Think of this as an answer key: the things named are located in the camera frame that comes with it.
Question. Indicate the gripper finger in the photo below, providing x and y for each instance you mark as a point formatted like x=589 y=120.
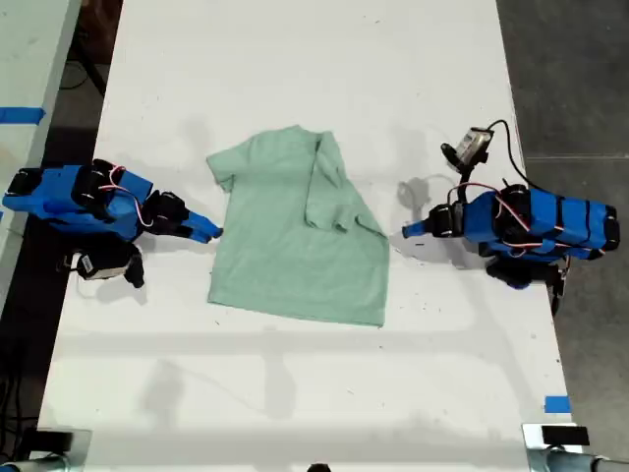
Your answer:
x=417 y=234
x=196 y=234
x=206 y=223
x=420 y=226

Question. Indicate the pale green T-shirt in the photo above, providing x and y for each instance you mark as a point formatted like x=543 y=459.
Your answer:
x=295 y=246

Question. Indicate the blue and black arm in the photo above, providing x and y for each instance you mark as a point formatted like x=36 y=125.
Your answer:
x=565 y=221
x=59 y=196

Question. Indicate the long blue tape strip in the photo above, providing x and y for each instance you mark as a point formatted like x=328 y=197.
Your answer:
x=19 y=114

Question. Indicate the white side table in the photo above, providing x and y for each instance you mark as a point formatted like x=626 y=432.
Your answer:
x=29 y=59

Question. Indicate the small blue tape piece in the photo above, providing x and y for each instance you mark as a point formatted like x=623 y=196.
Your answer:
x=557 y=404

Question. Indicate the metal clamp plate black pad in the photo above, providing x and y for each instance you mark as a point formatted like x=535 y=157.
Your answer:
x=555 y=437

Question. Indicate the short black camera stalk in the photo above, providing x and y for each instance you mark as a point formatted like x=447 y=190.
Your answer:
x=463 y=184

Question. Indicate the black camera box white label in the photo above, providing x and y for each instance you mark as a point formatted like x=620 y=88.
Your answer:
x=105 y=260

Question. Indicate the black and silver camera box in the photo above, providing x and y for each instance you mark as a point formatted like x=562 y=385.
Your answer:
x=472 y=142

